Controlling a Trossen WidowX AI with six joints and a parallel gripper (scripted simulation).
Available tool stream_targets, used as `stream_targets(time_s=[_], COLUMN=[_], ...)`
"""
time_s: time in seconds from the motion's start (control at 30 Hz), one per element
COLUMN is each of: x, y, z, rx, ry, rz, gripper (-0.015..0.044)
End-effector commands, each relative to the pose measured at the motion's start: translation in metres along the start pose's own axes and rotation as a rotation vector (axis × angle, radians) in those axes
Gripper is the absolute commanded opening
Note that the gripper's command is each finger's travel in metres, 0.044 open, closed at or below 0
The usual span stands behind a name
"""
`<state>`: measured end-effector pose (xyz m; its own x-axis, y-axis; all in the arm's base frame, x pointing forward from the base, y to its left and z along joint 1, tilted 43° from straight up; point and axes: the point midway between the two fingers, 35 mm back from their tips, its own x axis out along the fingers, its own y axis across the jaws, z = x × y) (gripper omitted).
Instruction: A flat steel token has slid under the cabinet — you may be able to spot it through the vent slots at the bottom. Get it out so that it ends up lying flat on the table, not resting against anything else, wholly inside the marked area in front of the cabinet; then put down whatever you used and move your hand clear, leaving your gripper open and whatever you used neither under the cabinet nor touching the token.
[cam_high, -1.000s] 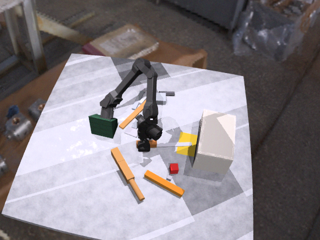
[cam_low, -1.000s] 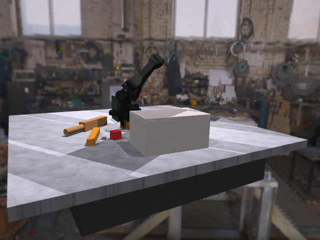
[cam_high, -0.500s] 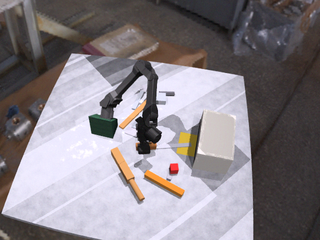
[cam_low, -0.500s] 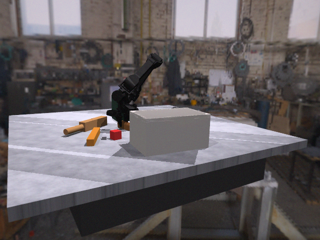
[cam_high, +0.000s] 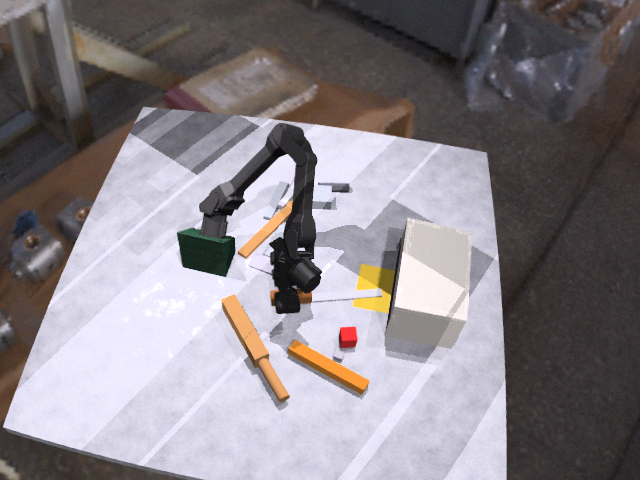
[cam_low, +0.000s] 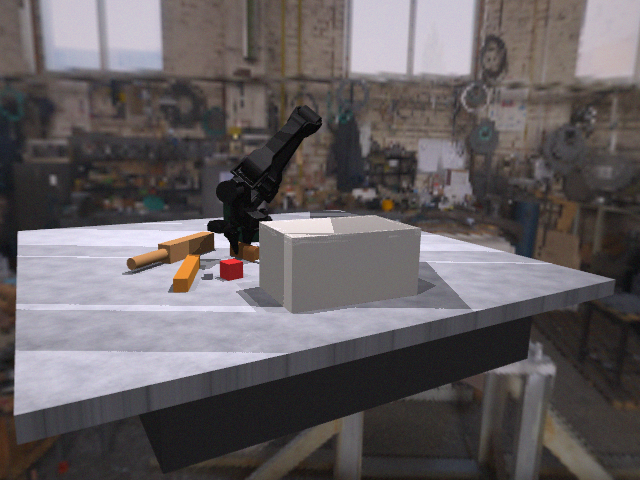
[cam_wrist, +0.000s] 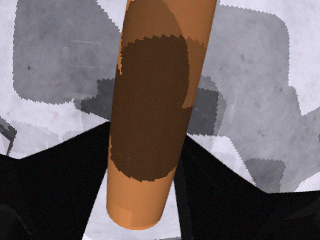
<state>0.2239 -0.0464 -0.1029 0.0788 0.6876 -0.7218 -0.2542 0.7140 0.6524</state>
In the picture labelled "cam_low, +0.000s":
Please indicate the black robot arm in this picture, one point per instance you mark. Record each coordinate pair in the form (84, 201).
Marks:
(261, 171)

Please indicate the orange block with cylindrical handle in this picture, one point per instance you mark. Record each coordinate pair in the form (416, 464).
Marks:
(175, 250)

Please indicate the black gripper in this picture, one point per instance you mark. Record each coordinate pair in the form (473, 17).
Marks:
(230, 229)

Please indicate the orange bar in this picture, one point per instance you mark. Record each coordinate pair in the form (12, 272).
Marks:
(184, 277)

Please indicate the red block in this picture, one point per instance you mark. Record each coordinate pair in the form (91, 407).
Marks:
(231, 269)

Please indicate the brown cylinder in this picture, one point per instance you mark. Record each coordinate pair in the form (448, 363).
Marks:
(247, 252)

